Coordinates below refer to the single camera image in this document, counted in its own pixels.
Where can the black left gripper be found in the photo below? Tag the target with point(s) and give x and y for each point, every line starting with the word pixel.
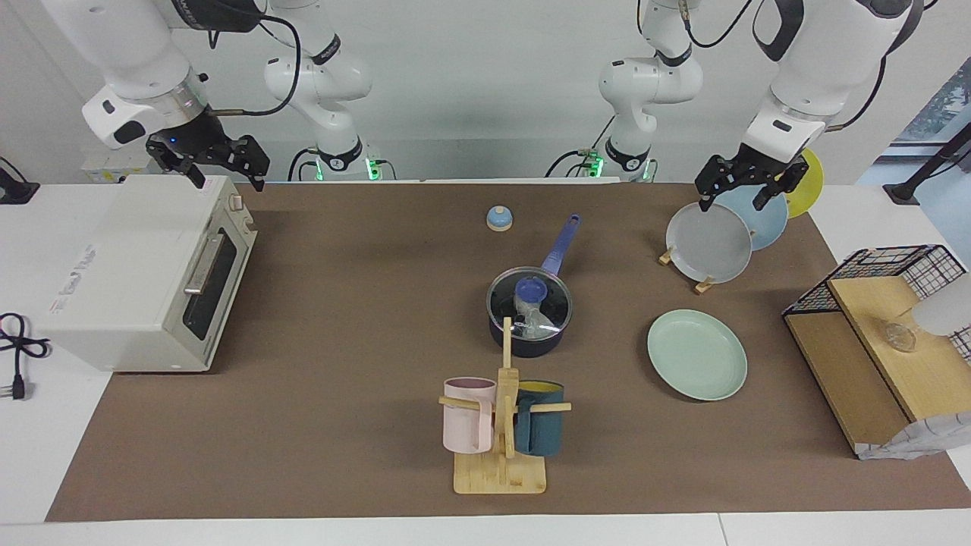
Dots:
pixel 757 168

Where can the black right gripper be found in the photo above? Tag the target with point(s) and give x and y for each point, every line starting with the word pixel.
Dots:
pixel 205 148

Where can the glass lid blue knob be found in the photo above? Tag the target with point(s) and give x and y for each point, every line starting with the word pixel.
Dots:
pixel 531 290

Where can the light blue plate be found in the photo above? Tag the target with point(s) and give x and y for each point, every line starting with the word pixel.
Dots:
pixel 770 224

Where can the grey plate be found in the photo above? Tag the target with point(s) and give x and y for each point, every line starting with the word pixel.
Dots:
pixel 709 243

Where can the yellow plate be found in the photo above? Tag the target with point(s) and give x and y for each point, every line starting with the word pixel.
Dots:
pixel 812 189

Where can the wooden plate rack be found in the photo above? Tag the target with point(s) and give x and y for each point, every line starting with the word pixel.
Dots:
pixel 705 287

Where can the light green plate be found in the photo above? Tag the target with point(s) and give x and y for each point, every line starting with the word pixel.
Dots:
pixel 698 356

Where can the white power strip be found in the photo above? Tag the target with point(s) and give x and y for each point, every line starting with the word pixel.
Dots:
pixel 102 168

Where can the white toaster oven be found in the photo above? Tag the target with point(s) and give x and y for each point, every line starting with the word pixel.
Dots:
pixel 121 265

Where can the wooden shelf box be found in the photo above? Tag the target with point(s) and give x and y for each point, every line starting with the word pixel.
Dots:
pixel 842 371

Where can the black clamp base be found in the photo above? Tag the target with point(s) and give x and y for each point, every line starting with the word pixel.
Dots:
pixel 15 191

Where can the clear drinking glass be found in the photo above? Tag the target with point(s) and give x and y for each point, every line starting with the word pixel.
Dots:
pixel 900 336

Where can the small blue round bell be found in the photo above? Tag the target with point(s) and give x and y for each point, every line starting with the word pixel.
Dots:
pixel 499 220

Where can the dark teal mug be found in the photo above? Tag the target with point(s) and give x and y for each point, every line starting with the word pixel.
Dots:
pixel 542 432

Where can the crumpled white bag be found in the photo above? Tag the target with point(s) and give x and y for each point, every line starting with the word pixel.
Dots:
pixel 918 440

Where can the brown table mat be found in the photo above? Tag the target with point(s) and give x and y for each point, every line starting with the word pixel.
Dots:
pixel 364 462

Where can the pink mug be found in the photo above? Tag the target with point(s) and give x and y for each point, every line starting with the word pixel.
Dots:
pixel 466 425

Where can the wooden mug tree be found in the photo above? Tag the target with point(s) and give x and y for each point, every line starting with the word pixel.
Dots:
pixel 501 478

